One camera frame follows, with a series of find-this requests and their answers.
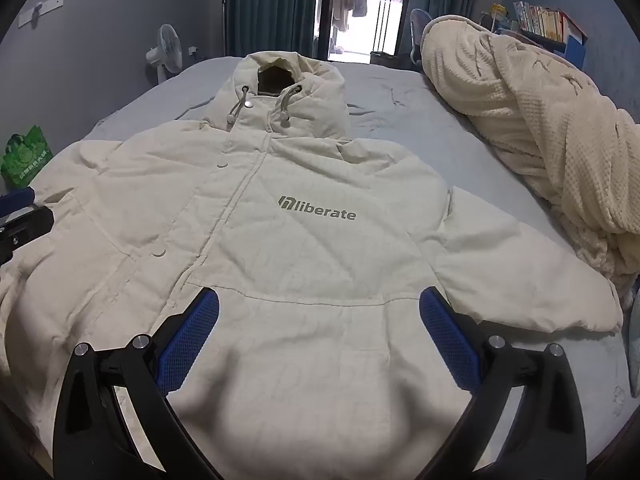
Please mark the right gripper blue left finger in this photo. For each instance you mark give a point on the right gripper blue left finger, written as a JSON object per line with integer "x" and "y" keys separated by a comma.
{"x": 91, "y": 437}

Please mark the teal curtain left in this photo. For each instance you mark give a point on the teal curtain left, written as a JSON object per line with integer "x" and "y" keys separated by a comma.
{"x": 270, "y": 25}

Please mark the dark balcony door frame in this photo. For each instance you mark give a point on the dark balcony door frame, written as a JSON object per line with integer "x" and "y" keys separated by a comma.
{"x": 359, "y": 31}

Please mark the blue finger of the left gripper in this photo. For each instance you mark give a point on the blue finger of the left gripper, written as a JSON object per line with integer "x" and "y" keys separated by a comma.
{"x": 23, "y": 230}
{"x": 16, "y": 200}

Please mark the white standing fan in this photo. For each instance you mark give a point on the white standing fan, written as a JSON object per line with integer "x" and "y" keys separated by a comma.
{"x": 166, "y": 56}

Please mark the green plastic bag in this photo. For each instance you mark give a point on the green plastic bag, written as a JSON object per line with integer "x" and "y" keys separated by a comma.
{"x": 25, "y": 155}

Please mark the grey desk chair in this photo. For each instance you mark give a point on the grey desk chair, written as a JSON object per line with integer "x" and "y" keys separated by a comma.
{"x": 418, "y": 21}

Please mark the white wall hook rail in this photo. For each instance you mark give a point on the white wall hook rail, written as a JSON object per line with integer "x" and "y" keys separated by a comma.
{"x": 37, "y": 11}

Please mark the row of books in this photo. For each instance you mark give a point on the row of books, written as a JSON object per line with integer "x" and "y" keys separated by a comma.
{"x": 544, "y": 22}

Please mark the cream fleece blanket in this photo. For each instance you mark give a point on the cream fleece blanket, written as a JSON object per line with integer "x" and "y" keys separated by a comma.
{"x": 548, "y": 122}

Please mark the blue bookshelf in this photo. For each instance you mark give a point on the blue bookshelf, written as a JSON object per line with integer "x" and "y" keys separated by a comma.
{"x": 571, "y": 50}

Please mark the cream hooded puffer jacket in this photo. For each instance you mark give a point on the cream hooded puffer jacket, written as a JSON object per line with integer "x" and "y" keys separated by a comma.
{"x": 260, "y": 259}

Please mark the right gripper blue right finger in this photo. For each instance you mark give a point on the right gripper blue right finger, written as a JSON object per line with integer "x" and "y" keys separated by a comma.
{"x": 547, "y": 437}

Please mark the light blue bed sheet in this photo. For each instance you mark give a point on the light blue bed sheet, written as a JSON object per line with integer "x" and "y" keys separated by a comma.
{"x": 425, "y": 124}

